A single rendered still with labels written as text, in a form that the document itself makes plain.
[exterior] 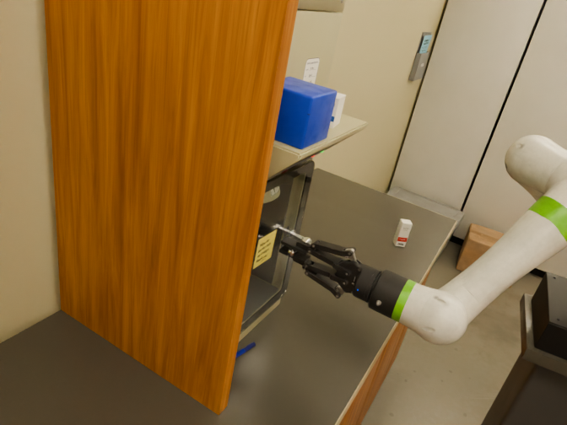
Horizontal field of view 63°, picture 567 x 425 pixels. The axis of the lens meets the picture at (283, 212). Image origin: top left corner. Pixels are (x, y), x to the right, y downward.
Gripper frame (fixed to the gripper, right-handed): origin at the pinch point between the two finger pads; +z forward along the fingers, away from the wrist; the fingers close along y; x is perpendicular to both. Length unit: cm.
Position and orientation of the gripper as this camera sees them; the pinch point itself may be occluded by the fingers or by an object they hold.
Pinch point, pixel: (295, 250)
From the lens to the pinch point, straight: 109.6
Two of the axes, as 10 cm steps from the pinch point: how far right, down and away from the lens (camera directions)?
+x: -5.1, 3.2, -8.0
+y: 1.7, -8.7, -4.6
